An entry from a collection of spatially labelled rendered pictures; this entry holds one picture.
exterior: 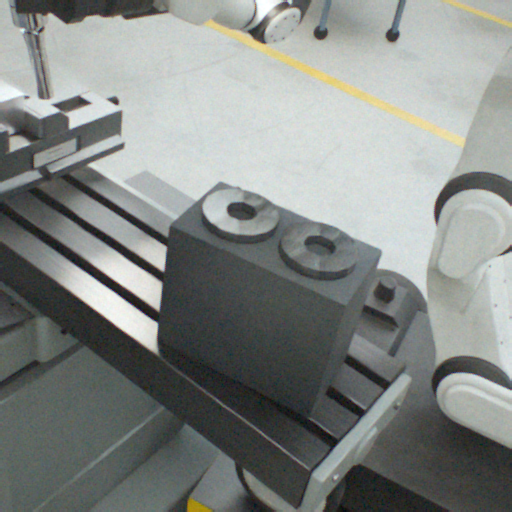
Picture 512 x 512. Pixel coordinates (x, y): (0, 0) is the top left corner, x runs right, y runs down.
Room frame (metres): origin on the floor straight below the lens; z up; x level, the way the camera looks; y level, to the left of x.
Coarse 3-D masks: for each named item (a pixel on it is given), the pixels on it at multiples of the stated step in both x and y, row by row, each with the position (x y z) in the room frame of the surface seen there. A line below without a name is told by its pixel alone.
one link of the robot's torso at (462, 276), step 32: (480, 192) 0.95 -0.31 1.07; (448, 224) 0.95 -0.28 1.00; (480, 224) 0.93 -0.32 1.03; (448, 256) 0.94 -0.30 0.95; (480, 256) 0.93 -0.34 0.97; (448, 288) 0.96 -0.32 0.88; (480, 288) 0.97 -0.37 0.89; (448, 320) 0.98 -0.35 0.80; (480, 320) 0.96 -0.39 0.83; (448, 352) 0.97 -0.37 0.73; (480, 352) 0.95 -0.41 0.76
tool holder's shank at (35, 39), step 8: (24, 32) 0.92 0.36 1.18; (32, 32) 0.92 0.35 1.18; (40, 32) 0.93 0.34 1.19; (32, 40) 0.92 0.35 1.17; (40, 40) 0.93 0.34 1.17; (32, 48) 0.92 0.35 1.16; (40, 48) 0.93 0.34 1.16; (32, 56) 0.93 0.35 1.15; (40, 56) 0.93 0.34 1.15; (32, 64) 0.93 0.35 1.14; (40, 64) 0.93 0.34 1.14; (48, 64) 0.94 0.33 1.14; (40, 72) 0.93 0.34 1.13; (48, 72) 0.94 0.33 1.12; (40, 80) 0.93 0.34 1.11; (48, 80) 0.94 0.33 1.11; (40, 88) 0.93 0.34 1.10; (48, 88) 0.93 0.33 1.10; (40, 96) 0.93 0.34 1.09; (48, 96) 0.93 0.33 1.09
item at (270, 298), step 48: (240, 192) 0.74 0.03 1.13; (192, 240) 0.65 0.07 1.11; (240, 240) 0.66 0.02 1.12; (288, 240) 0.66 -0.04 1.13; (336, 240) 0.68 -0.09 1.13; (192, 288) 0.65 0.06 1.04; (240, 288) 0.63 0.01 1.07; (288, 288) 0.61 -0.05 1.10; (336, 288) 0.61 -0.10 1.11; (192, 336) 0.65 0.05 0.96; (240, 336) 0.63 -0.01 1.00; (288, 336) 0.61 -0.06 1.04; (336, 336) 0.59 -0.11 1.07; (288, 384) 0.60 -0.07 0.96
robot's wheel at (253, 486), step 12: (240, 468) 0.83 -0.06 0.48; (240, 480) 0.83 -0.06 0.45; (252, 480) 0.82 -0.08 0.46; (252, 492) 0.82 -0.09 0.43; (264, 492) 0.82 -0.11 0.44; (336, 492) 0.77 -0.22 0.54; (264, 504) 0.81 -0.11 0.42; (276, 504) 0.80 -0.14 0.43; (288, 504) 0.81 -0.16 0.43; (324, 504) 0.77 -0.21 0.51; (336, 504) 0.77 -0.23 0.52
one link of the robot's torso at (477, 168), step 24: (504, 72) 0.97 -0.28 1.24; (504, 96) 0.98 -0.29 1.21; (480, 120) 1.00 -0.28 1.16; (504, 120) 0.99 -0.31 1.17; (480, 144) 1.00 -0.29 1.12; (504, 144) 0.99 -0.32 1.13; (456, 168) 1.00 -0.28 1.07; (480, 168) 0.99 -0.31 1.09; (504, 168) 0.98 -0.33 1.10; (456, 192) 0.97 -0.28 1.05; (504, 192) 0.96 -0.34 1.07
